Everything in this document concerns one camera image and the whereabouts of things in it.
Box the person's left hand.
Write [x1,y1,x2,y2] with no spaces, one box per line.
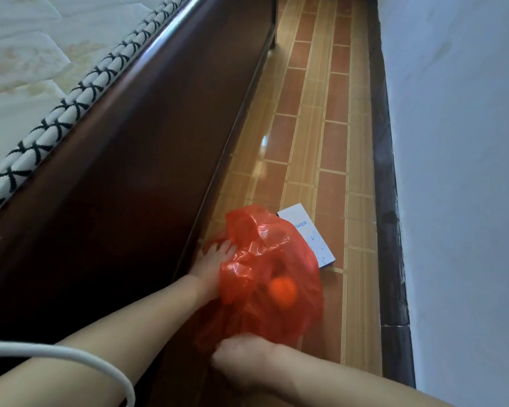
[188,240,238,310]

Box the person's right hand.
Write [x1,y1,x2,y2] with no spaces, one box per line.
[210,333,289,393]

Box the red plastic bag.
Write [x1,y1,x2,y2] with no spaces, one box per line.
[193,204,325,357]

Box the small orange fruit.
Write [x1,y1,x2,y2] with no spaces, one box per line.
[268,277,299,308]

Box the small white blue box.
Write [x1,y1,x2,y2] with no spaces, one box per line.
[276,203,337,269]

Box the person's left forearm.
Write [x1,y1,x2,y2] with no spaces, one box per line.
[0,275,206,407]

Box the person's right forearm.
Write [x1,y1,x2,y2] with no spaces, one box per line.
[275,346,455,407]

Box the black baseboard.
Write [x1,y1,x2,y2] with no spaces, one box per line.
[366,0,416,389]

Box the dark brown bed frame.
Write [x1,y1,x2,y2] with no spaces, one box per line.
[0,0,279,407]

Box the white garment strap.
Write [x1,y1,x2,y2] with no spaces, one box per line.
[0,341,136,407]

